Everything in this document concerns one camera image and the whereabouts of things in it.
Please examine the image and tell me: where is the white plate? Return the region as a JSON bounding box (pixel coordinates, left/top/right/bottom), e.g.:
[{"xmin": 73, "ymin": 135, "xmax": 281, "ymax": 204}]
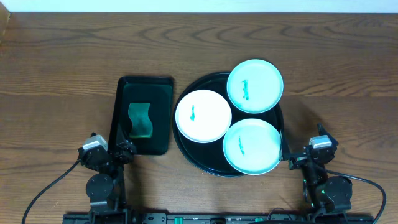
[{"xmin": 175, "ymin": 90, "xmax": 232, "ymax": 143}]

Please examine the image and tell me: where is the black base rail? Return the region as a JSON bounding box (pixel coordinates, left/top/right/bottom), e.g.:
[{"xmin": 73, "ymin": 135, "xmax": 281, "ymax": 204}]
[{"xmin": 62, "ymin": 212, "xmax": 375, "ymax": 224}]

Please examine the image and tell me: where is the rectangular black tray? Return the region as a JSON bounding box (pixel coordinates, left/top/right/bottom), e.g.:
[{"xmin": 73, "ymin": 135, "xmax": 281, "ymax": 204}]
[{"xmin": 111, "ymin": 76, "xmax": 174, "ymax": 156}]

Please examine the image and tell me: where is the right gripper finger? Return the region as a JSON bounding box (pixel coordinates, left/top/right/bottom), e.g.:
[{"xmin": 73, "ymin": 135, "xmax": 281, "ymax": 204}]
[
  {"xmin": 317, "ymin": 123, "xmax": 330, "ymax": 136},
  {"xmin": 279, "ymin": 130, "xmax": 290, "ymax": 161}
]

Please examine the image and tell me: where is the mint green plate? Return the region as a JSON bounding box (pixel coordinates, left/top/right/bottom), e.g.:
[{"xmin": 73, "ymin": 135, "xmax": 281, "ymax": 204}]
[
  {"xmin": 223, "ymin": 118, "xmax": 282, "ymax": 175},
  {"xmin": 226, "ymin": 59, "xmax": 284, "ymax": 114}
]

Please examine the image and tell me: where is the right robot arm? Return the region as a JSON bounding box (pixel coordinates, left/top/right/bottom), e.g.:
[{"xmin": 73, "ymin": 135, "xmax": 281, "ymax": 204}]
[{"xmin": 280, "ymin": 124, "xmax": 353, "ymax": 215}]

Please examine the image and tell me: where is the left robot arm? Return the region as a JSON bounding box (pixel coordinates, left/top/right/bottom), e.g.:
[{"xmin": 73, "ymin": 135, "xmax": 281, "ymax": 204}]
[{"xmin": 78, "ymin": 125, "xmax": 136, "ymax": 215}]

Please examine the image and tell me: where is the green scrubbing sponge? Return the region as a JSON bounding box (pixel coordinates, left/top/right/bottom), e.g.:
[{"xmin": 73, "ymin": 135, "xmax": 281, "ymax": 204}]
[{"xmin": 128, "ymin": 103, "xmax": 153, "ymax": 139}]

